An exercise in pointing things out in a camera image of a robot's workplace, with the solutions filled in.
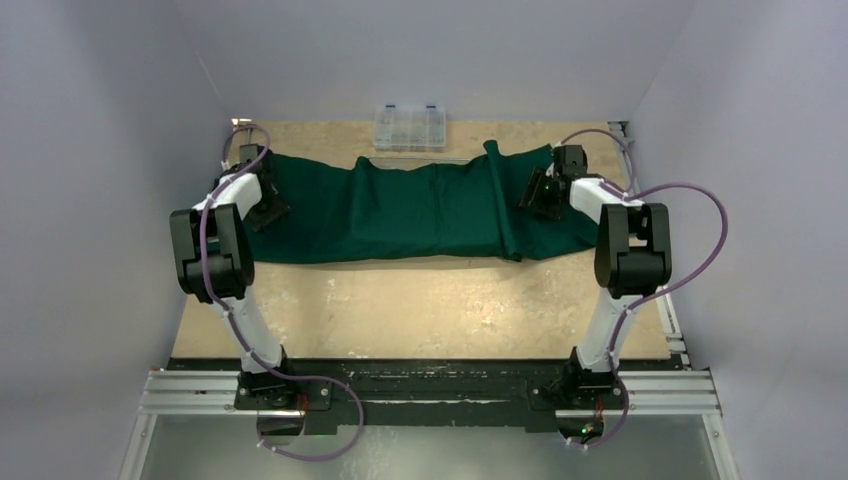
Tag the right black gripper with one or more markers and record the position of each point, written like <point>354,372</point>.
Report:
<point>539,201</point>

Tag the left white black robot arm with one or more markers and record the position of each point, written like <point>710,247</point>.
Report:
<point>214,264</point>

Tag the small black-handled hammer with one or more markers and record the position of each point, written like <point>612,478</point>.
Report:
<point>242,124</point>

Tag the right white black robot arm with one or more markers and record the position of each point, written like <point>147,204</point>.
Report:
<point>632,258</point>

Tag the clear plastic compartment box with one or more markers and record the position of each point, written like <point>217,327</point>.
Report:
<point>410,127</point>

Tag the right side aluminium rail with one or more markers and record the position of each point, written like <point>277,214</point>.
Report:
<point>661,310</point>

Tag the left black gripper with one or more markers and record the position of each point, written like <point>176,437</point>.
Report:
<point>276,212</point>

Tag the dark green surgical drape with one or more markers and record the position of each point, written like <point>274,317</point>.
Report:
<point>366,212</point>

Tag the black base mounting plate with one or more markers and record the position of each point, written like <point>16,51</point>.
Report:
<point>497,393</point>

